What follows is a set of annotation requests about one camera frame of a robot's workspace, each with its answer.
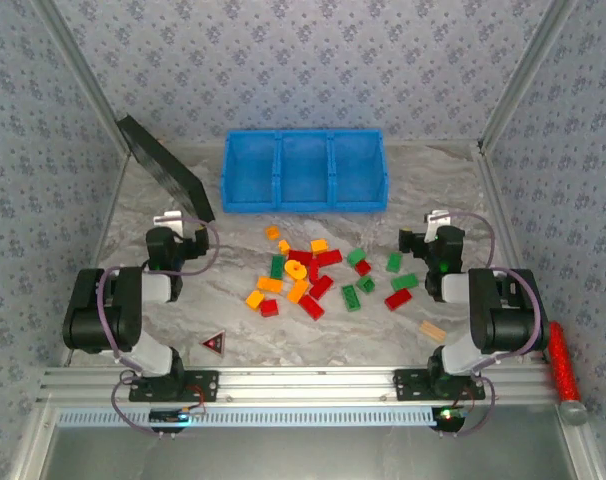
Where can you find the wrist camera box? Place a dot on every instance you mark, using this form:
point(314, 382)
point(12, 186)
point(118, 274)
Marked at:
point(440, 217)
point(168, 218)

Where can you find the red glitter tube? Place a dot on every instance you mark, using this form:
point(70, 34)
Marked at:
point(563, 365)

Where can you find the aluminium mounting rail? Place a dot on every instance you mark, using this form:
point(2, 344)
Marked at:
point(308, 385)

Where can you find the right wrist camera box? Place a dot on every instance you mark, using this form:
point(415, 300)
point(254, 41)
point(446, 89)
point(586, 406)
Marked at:
point(440, 217)

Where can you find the black flat board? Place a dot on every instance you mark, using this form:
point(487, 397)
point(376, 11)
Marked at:
point(158, 160)

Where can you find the aluminium table side rail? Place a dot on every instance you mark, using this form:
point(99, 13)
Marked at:
point(108, 215)
point(498, 200)

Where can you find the red triangle sign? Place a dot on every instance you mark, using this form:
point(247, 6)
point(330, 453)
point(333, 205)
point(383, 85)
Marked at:
point(214, 345)

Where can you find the aluminium table end rail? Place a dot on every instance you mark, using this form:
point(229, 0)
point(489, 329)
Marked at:
point(433, 143)

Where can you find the small green lego brick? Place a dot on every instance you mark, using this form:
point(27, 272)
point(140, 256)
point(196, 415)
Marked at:
point(366, 284)

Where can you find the small controller board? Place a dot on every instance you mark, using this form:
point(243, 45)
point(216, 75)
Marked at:
point(449, 419)
point(168, 416)

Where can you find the aluminium lower frame post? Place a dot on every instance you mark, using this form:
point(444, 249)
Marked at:
point(33, 445)
point(580, 450)

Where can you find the small orange lego brick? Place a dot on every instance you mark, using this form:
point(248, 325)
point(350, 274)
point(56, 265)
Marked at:
point(272, 232)
point(283, 246)

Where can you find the small red lego brick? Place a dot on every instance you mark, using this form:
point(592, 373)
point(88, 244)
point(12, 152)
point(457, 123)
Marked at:
point(363, 267)
point(269, 307)

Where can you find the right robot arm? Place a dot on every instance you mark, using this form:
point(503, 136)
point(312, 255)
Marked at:
point(508, 320)

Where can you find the aluminium frame post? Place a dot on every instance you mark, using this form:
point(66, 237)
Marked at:
point(33, 445)
point(580, 450)
point(524, 75)

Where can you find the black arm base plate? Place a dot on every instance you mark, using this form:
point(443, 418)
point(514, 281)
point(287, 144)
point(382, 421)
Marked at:
point(203, 386)
point(408, 385)

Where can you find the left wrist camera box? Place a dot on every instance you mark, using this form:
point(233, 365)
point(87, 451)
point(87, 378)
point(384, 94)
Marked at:
point(168, 218)

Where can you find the small wooden block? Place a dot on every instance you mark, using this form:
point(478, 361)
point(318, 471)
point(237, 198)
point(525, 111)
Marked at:
point(432, 331)

